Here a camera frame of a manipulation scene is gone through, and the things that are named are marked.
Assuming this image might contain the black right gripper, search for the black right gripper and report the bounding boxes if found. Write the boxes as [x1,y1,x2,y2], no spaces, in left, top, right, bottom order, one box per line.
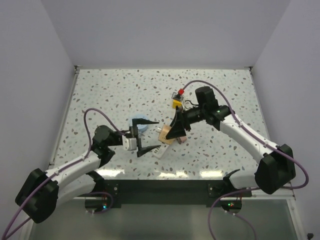
[166,106,207,140]

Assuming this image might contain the light blue round power socket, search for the light blue round power socket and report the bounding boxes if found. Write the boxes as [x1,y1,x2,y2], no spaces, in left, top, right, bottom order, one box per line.
[128,114,149,133]

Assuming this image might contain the beige cube socket adapter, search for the beige cube socket adapter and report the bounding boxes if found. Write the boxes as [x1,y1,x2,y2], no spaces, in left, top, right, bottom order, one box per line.
[158,124,175,145]

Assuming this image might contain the yellow cube socket adapter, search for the yellow cube socket adapter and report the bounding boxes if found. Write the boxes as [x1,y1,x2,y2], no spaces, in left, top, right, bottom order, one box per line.
[172,99,183,109]

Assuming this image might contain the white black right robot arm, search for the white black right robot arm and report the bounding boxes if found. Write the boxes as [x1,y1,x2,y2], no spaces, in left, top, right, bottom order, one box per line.
[165,86,296,197]

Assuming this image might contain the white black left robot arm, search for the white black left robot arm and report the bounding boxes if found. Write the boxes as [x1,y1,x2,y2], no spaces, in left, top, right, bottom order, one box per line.
[15,118,156,224]

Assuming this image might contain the pink cube socket adapter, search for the pink cube socket adapter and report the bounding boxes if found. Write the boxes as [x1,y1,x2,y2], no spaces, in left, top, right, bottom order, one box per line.
[176,136,187,145]

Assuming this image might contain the white power strip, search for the white power strip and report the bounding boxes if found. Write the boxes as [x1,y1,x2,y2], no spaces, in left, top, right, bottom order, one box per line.
[152,143,171,160]

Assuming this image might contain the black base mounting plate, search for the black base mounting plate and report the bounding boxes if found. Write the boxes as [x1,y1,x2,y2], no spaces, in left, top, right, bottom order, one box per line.
[74,179,252,210]

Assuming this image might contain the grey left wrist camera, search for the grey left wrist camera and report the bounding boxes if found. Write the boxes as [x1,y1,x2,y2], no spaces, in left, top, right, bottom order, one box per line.
[122,135,137,151]

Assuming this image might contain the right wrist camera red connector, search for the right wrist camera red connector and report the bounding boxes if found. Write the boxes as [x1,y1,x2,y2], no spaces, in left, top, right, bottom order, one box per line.
[171,88,185,103]

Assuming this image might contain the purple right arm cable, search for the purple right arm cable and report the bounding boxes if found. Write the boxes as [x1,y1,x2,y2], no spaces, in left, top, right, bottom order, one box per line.
[181,79,310,240]

